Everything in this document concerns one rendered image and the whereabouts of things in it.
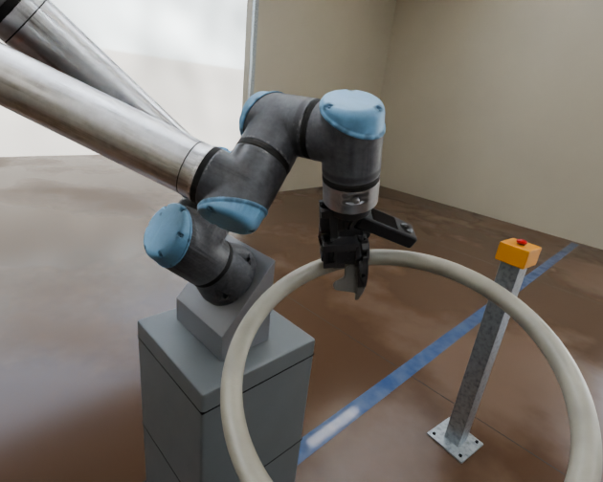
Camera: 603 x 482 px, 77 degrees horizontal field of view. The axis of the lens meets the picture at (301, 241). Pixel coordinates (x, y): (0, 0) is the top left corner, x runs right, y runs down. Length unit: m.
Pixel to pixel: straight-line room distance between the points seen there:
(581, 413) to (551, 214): 6.17
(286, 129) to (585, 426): 0.53
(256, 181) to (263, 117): 0.10
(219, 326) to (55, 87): 0.69
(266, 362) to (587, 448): 0.77
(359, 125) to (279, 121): 0.12
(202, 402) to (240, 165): 0.67
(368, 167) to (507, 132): 6.31
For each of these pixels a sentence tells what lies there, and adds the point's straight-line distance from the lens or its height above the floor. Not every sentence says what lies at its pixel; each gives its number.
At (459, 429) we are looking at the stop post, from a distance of 2.22.
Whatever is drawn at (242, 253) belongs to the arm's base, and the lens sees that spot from 1.08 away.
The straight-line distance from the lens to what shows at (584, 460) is 0.58.
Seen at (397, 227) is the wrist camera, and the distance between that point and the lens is 0.68.
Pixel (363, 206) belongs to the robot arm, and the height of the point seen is 1.41.
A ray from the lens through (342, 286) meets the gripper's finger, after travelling 0.72.
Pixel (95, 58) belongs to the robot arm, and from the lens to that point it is 0.89.
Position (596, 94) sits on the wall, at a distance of 6.61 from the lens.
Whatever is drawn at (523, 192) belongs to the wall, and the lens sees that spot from 6.79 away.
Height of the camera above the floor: 1.56
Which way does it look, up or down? 21 degrees down
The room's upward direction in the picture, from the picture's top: 7 degrees clockwise
